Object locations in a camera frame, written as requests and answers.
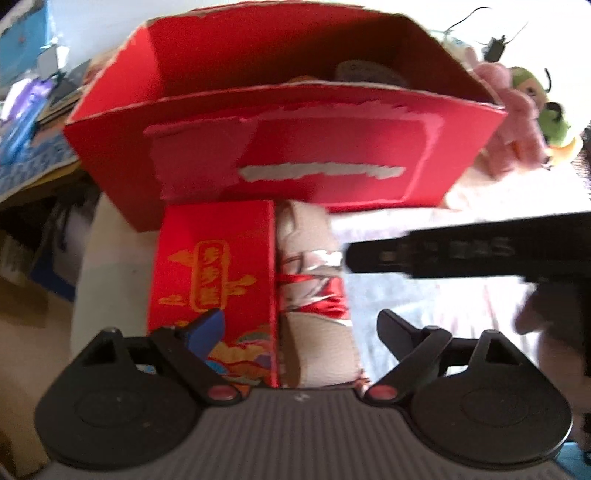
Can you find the small red gift box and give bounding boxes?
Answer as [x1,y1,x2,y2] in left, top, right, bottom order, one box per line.
[147,201,279,387]

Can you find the pink teddy bear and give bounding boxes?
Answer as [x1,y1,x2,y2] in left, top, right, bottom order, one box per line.
[464,47,548,180]

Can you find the green plush toy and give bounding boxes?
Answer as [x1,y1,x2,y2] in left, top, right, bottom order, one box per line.
[510,67,583,168]

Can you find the black charger plug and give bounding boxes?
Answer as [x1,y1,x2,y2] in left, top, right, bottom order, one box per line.
[483,36,506,63]

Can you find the brown tape roll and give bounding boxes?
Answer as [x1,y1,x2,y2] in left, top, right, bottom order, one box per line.
[335,60,409,88]

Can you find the large red cardboard box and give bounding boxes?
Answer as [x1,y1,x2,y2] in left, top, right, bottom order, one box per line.
[64,1,506,231]

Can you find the blue patterned cloth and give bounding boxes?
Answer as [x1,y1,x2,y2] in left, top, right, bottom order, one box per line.
[1,133,77,202]

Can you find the stack of books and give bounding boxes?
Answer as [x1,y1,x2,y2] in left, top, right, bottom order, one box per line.
[37,60,100,125]

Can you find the purple toy figure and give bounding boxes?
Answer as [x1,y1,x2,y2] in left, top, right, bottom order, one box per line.
[1,78,53,122]

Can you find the blue packaged item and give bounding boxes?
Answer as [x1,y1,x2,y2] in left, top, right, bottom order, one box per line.
[1,1,53,88]

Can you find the black charging cable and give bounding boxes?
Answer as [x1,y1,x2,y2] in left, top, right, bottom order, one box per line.
[443,5,528,47]

